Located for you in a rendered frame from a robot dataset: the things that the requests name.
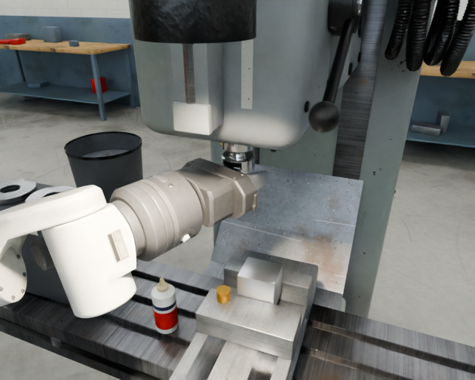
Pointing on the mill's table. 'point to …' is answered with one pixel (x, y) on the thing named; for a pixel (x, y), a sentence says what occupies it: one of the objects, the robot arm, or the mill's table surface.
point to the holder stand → (11, 194)
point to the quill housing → (252, 77)
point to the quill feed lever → (335, 18)
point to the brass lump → (223, 294)
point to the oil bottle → (164, 307)
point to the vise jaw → (250, 323)
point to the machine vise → (227, 364)
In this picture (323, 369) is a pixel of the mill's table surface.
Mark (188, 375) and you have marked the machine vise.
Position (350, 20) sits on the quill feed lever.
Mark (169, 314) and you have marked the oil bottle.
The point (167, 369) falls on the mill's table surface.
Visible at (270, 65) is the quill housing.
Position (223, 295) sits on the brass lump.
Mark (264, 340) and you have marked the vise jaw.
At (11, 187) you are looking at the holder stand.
